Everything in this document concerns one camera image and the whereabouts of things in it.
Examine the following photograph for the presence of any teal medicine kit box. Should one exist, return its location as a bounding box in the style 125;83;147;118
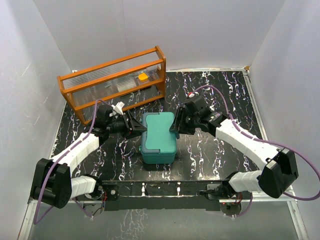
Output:
140;112;177;165

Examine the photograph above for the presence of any orange wooden shelf rack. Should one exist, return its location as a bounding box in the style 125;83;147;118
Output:
57;45;167;125

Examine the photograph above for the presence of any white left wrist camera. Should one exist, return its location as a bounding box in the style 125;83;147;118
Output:
109;101;125;117

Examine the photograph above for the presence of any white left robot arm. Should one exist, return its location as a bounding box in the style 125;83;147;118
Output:
30;102;147;209

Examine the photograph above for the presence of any orange block on shelf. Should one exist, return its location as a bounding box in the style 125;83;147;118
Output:
138;72;149;83

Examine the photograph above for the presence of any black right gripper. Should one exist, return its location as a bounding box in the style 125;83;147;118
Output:
170;107;200;135

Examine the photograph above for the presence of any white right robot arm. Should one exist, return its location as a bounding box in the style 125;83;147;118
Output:
169;96;299;199

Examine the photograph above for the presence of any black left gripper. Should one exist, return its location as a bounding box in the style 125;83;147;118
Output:
107;111;147;140

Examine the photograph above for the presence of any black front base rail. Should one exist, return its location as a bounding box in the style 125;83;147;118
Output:
74;174;253;212

